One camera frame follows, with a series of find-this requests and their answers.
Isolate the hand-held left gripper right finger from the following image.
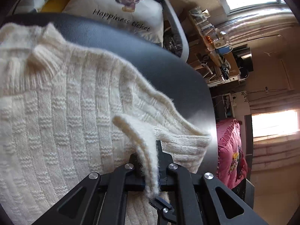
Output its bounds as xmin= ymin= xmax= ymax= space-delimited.
xmin=155 ymin=140 xmax=269 ymax=225

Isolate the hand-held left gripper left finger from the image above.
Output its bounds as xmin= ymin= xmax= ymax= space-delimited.
xmin=30 ymin=153 xmax=146 ymax=225

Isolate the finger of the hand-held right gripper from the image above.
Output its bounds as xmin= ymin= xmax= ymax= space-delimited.
xmin=149 ymin=196 xmax=177 ymax=224

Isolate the cream knitted sweater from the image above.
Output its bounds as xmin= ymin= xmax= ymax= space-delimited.
xmin=0 ymin=22 xmax=212 ymax=225

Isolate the pink bedding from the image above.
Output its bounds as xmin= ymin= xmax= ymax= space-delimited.
xmin=215 ymin=119 xmax=248 ymax=190

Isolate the white storage unit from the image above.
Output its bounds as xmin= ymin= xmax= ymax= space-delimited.
xmin=211 ymin=91 xmax=250 ymax=122

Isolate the wooden cabinet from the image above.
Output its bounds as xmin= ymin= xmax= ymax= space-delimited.
xmin=228 ymin=49 xmax=255 ymax=82

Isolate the small bright window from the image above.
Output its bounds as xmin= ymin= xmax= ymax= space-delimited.
xmin=251 ymin=109 xmax=300 ymax=142

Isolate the wooden desk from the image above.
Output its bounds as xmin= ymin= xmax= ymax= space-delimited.
xmin=185 ymin=7 xmax=231 ymax=85

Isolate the blue chair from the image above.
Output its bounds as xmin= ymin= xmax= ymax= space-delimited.
xmin=215 ymin=46 xmax=233 ymax=55

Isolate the black monitor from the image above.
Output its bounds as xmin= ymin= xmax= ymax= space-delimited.
xmin=232 ymin=47 xmax=254 ymax=73

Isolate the grey yellow blue sofa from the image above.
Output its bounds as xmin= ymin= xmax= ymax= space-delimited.
xmin=14 ymin=0 xmax=190 ymax=60

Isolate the row of clear jars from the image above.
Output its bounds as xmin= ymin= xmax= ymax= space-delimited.
xmin=189 ymin=7 xmax=225 ymax=43

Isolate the white deer print pillow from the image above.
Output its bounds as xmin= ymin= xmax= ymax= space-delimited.
xmin=63 ymin=0 xmax=164 ymax=44

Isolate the patterned beige curtain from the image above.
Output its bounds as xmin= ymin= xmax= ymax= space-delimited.
xmin=220 ymin=5 xmax=296 ymax=52

